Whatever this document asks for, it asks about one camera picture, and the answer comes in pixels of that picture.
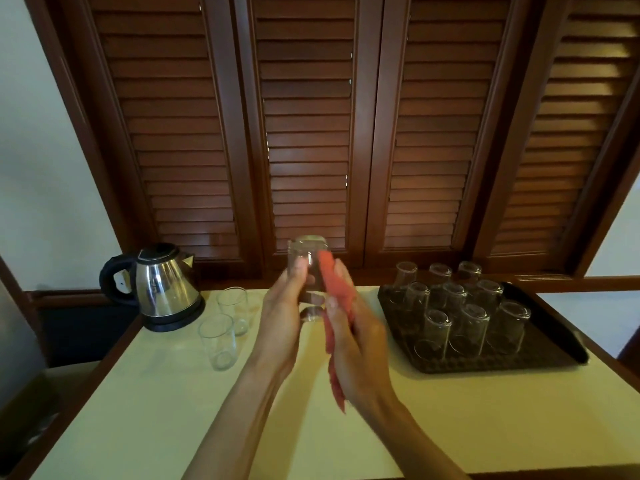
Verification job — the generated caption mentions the person's left forearm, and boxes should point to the person's left forearm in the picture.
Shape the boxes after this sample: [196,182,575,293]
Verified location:
[182,357,283,480]

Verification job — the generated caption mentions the person's right hand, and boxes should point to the person's right hand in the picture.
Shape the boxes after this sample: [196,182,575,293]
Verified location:
[325,259,402,417]

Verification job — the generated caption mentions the brown wooden door frame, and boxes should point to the brown wooden door frame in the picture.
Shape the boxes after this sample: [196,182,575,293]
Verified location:
[619,327,640,378]

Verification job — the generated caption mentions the red cloth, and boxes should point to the red cloth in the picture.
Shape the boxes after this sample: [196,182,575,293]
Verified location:
[317,249,359,415]

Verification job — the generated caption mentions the group of clear glasses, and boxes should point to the group of clear glasses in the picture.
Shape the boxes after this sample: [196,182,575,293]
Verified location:
[197,286,251,371]

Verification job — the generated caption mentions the steel electric kettle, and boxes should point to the steel electric kettle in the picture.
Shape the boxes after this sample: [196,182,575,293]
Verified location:
[99,242,207,333]
[142,295,207,333]

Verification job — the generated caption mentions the brown wooden wall rail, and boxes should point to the brown wooden wall rail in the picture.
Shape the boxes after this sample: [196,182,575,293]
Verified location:
[515,274,640,294]

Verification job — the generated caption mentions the dark brown textured tray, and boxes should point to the dark brown textured tray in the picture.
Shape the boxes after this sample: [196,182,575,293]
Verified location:
[377,281,590,375]

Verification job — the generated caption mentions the person's left hand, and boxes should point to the person's left hand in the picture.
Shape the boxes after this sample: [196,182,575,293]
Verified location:
[249,255,326,381]

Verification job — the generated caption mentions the brown louvered wooden shutter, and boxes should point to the brown louvered wooden shutter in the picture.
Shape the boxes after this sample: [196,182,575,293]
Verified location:
[22,0,263,278]
[232,0,386,271]
[472,0,640,277]
[363,0,543,271]

